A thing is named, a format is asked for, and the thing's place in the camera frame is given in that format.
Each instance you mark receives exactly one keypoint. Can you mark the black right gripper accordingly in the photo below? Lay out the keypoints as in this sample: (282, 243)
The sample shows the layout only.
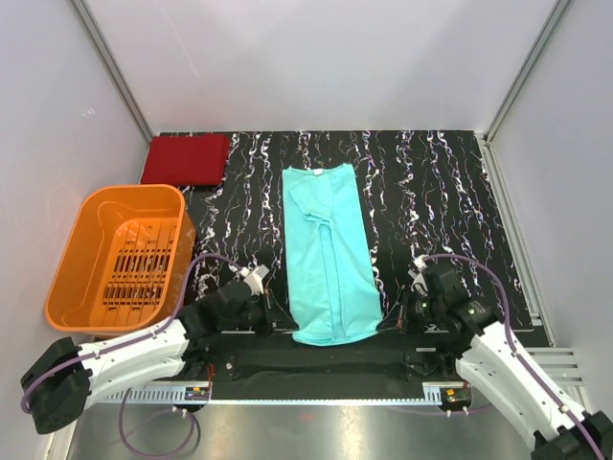
(404, 312)

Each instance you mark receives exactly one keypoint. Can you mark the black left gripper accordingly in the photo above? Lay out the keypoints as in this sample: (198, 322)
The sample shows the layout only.
(269, 311)

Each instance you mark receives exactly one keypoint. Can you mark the teal t shirt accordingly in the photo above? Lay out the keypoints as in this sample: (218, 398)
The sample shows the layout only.
(330, 279)

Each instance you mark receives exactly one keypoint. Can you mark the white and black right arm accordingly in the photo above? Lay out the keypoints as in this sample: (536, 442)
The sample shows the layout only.
(482, 350)

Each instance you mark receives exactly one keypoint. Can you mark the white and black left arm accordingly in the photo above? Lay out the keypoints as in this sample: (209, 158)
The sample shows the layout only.
(69, 378)

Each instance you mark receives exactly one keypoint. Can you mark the orange plastic laundry basket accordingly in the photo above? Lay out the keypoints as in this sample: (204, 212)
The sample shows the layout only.
(125, 261)

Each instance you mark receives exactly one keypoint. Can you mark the folded red t shirt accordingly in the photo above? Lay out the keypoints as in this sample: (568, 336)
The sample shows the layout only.
(186, 160)

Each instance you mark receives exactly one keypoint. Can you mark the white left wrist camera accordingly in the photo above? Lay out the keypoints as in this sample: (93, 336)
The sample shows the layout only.
(254, 278)

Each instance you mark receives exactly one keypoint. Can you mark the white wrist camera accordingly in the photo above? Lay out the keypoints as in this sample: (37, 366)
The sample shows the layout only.
(418, 284)
(254, 278)

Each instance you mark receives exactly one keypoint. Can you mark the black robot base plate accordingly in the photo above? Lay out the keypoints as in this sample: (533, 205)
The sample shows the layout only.
(391, 358)

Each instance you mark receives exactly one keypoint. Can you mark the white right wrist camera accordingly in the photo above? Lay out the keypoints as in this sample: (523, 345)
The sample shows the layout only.
(418, 284)

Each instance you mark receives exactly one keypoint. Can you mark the grey slotted cable duct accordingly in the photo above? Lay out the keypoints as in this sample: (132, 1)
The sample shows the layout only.
(227, 393)

